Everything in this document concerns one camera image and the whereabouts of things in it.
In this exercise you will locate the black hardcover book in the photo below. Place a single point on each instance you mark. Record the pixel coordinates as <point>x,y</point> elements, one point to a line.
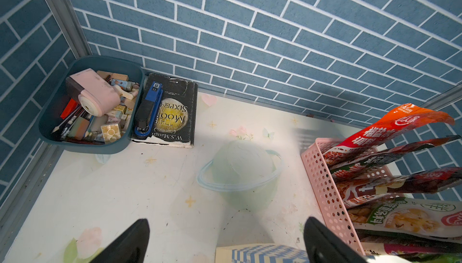
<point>176,118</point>

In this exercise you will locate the yellow green condiment packet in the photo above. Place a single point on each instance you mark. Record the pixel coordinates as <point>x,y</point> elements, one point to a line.
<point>415,250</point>

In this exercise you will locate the green dark condiment packet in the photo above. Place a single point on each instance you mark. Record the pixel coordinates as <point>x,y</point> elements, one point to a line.
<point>428,219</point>

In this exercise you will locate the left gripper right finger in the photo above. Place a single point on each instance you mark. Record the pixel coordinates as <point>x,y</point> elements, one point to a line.
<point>323,246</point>

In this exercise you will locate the blue black stapler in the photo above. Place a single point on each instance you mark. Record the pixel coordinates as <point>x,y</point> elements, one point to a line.
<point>147,111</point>

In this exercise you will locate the orange red condiment packet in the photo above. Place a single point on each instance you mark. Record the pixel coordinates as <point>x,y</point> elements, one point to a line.
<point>398,121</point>

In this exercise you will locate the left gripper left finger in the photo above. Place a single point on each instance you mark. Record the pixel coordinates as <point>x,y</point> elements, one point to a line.
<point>129,247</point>

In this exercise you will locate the floral table mat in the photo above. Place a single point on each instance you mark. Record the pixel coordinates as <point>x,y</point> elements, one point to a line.
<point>242,182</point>

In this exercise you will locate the teal stationery tray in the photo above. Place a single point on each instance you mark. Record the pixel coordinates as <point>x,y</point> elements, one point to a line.
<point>64,122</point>

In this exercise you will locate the white checkered paper bag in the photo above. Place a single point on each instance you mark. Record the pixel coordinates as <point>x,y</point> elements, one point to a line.
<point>260,253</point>

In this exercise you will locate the dark red condiment packet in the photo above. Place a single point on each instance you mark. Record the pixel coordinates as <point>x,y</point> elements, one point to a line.
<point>366,163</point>

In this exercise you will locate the white dark condiment packet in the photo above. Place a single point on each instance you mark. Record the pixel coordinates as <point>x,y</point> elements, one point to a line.
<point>358,192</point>

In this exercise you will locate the pink perforated plastic basket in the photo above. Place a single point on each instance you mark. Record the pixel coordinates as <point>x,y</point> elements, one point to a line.
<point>333,210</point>

